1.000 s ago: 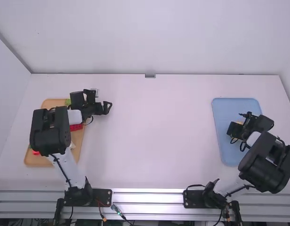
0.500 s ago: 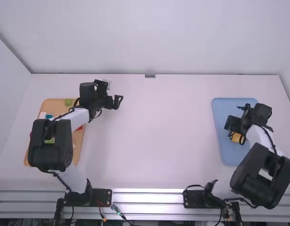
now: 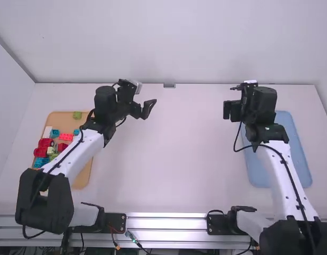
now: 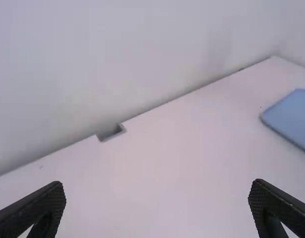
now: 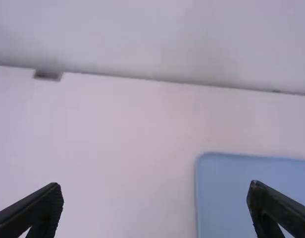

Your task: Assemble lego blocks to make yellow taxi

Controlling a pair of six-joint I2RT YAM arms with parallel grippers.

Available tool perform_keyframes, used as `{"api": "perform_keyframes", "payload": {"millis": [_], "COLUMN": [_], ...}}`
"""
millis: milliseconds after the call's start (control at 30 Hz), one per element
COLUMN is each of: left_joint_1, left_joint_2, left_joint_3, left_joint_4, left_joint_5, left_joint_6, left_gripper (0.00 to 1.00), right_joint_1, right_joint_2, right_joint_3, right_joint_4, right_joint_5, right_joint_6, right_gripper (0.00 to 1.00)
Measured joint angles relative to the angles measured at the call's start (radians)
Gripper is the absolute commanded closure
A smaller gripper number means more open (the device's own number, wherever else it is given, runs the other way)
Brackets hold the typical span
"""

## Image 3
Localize tan tray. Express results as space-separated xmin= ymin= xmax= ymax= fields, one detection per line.
xmin=32 ymin=110 xmax=94 ymax=190

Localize black cable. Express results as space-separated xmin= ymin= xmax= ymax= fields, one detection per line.
xmin=233 ymin=121 xmax=260 ymax=154
xmin=21 ymin=224 xmax=47 ymax=240

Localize silver rails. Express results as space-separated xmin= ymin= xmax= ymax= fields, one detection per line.
xmin=0 ymin=211 xmax=327 ymax=250

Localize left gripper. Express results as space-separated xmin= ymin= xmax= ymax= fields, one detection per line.
xmin=116 ymin=78 xmax=158 ymax=121

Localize blue mat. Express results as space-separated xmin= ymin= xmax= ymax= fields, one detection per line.
xmin=240 ymin=110 xmax=313 ymax=189

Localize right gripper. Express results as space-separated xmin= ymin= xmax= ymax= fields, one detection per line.
xmin=223 ymin=89 xmax=256 ymax=123

